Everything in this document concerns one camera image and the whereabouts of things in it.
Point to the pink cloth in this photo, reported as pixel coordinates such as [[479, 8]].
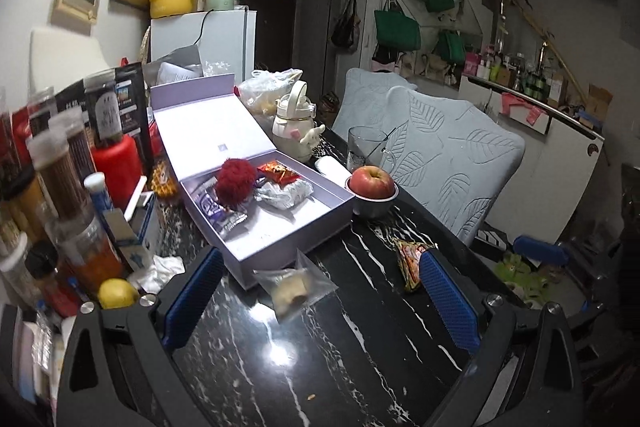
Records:
[[525, 109]]

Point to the red apple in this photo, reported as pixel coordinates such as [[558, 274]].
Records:
[[371, 182]]

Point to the metal straw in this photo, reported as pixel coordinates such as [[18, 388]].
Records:
[[387, 139]]

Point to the cream cartoon water bottle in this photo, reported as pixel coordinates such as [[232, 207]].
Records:
[[292, 127]]

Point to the clear pastry packet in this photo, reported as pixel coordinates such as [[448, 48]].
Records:
[[295, 289]]

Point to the orange triangular snack packet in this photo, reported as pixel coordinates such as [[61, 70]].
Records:
[[407, 262]]

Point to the dark labelled jar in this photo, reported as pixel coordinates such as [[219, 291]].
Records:
[[105, 112]]

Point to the white board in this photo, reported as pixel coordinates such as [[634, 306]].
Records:
[[60, 57]]

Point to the orange waffle snack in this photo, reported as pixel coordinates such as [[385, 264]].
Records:
[[165, 181]]

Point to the clear crumpled plastic bag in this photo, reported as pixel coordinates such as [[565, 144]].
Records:
[[217, 68]]

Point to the purple snack packet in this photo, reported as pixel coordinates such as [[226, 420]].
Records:
[[212, 207]]

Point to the plastic bag of food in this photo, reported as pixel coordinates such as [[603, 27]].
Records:
[[265, 92]]

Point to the row of cosmetic bottles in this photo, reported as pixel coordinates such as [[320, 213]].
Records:
[[520, 77]]

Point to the clear spice jar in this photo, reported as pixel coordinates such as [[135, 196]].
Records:
[[60, 182], [17, 207], [80, 142], [40, 104]]

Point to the white mini fridge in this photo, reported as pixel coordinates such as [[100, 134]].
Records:
[[225, 42]]

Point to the blue and white carton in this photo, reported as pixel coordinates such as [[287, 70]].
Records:
[[135, 237]]

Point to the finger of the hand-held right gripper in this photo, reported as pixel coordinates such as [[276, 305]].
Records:
[[540, 251]]

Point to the black lid bottle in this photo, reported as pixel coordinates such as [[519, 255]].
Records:
[[50, 277]]

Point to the clear glass cup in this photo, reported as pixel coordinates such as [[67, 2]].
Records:
[[360, 149]]

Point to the leaf pattern cushioned chair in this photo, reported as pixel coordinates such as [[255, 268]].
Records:
[[370, 97], [450, 167]]

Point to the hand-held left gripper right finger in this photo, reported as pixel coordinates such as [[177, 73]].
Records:
[[450, 302]]

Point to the black hanging bag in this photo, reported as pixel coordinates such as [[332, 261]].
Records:
[[345, 29]]

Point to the yellow lemon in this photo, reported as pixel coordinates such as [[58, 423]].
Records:
[[118, 293]]

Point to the white pastry packet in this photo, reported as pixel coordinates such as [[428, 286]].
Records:
[[285, 196]]

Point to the crumpled white tissue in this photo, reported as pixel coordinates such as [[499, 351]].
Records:
[[160, 269]]

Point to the red fuzzy ball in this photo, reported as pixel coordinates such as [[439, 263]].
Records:
[[235, 184]]

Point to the white counter cabinet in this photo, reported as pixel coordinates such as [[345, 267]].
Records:
[[545, 177]]

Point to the red bottle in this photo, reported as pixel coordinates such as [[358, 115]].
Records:
[[120, 167]]

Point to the blue and white tube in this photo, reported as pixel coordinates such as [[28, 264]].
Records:
[[100, 192]]

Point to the red snack packet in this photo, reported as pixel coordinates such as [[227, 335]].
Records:
[[277, 173]]

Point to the black snack bag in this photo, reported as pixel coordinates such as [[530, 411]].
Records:
[[137, 107]]

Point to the long bamboo stick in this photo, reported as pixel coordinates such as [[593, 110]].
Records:
[[540, 32]]

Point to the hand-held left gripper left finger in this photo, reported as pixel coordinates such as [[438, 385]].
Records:
[[192, 297]]

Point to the white flat stick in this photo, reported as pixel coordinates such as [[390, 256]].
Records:
[[135, 199]]

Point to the green plush toy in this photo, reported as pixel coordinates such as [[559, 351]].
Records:
[[522, 277]]

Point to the small metal bowl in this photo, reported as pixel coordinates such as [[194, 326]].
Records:
[[372, 208]]

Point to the open cardboard box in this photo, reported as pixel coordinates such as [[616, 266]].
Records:
[[597, 104]]

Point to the lavender gift box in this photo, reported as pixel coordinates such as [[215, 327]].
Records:
[[200, 127]]

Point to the grey mailer bag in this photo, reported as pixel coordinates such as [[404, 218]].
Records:
[[175, 57]]

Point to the orange liquid bottle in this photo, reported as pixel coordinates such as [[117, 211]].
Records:
[[95, 257]]

